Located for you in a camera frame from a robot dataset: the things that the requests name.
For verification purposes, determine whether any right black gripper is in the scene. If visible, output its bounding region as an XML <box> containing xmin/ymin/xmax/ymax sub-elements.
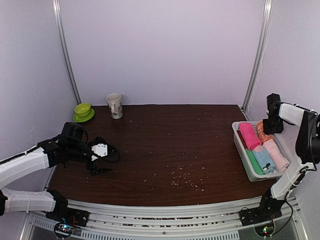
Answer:
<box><xmin>263</xmin><ymin>115</ymin><xmax>284</xmax><ymax>134</ymax></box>

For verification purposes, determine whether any orange patterned towel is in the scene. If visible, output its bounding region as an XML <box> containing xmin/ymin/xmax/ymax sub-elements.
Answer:
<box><xmin>255</xmin><ymin>120</ymin><xmax>275</xmax><ymax>144</ymax></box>

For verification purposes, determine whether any pink microfiber towel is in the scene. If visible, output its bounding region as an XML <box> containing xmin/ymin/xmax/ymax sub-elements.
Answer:
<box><xmin>238</xmin><ymin>122</ymin><xmax>262</xmax><ymax>151</ymax></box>

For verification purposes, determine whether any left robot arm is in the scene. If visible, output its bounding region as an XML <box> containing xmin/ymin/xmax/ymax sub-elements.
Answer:
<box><xmin>0</xmin><ymin>122</ymin><xmax>121</xmax><ymax>223</ymax></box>

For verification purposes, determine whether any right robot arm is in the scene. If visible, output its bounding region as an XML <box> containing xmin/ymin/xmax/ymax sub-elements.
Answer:
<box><xmin>256</xmin><ymin>100</ymin><xmax>320</xmax><ymax>221</ymax></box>

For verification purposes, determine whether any red rolled towel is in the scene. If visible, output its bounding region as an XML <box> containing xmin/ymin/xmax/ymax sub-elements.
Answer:
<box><xmin>237</xmin><ymin>130</ymin><xmax>248</xmax><ymax>149</ymax></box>

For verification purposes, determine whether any blue cartoon rolled towel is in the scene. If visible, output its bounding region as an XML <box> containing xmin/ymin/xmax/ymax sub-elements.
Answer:
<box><xmin>252</xmin><ymin>145</ymin><xmax>276</xmax><ymax>175</ymax></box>

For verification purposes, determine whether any green rolled towel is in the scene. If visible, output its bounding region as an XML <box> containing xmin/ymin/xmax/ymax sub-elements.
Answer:
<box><xmin>245</xmin><ymin>149</ymin><xmax>264</xmax><ymax>175</ymax></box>

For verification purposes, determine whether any light pink rolled towel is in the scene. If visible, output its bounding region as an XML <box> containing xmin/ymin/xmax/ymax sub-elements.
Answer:
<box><xmin>263</xmin><ymin>139</ymin><xmax>290</xmax><ymax>172</ymax></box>

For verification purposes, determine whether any white plastic basket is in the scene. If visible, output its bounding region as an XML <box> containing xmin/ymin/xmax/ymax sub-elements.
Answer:
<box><xmin>231</xmin><ymin>121</ymin><xmax>295</xmax><ymax>182</ymax></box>

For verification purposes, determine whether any green plastic plate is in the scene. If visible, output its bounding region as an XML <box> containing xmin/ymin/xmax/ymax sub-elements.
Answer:
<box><xmin>72</xmin><ymin>108</ymin><xmax>95</xmax><ymax>123</ymax></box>

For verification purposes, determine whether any green plastic bowl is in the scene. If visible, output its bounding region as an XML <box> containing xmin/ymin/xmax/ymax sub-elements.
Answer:
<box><xmin>74</xmin><ymin>103</ymin><xmax>91</xmax><ymax>117</ymax></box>

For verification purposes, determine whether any beige ceramic mug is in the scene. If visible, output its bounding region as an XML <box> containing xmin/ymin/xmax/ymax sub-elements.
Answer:
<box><xmin>105</xmin><ymin>93</ymin><xmax>123</xmax><ymax>120</ymax></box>

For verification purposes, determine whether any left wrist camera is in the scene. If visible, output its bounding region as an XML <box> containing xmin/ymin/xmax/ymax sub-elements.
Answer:
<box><xmin>91</xmin><ymin>143</ymin><xmax>108</xmax><ymax>158</ymax></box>

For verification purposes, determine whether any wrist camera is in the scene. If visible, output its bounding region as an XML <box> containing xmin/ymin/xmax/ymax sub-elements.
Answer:
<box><xmin>266</xmin><ymin>93</ymin><xmax>281</xmax><ymax>118</ymax></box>
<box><xmin>91</xmin><ymin>143</ymin><xmax>108</xmax><ymax>158</ymax></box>

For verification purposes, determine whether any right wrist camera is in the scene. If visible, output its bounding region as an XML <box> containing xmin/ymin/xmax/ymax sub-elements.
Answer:
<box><xmin>266</xmin><ymin>93</ymin><xmax>281</xmax><ymax>118</ymax></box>

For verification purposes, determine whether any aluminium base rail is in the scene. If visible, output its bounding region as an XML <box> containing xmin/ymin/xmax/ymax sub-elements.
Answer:
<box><xmin>18</xmin><ymin>197</ymin><xmax>311</xmax><ymax>240</ymax></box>

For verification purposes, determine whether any right aluminium frame post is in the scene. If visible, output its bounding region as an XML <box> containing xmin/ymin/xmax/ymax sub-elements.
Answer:
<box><xmin>241</xmin><ymin>0</ymin><xmax>274</xmax><ymax>115</ymax></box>

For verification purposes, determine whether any aluminium frame post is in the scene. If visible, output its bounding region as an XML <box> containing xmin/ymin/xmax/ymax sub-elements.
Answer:
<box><xmin>52</xmin><ymin>0</ymin><xmax>82</xmax><ymax>104</ymax></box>
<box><xmin>241</xmin><ymin>0</ymin><xmax>274</xmax><ymax>115</ymax></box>

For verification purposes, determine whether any left aluminium frame post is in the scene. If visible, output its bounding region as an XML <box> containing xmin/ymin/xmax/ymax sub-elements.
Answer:
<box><xmin>52</xmin><ymin>0</ymin><xmax>82</xmax><ymax>104</ymax></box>

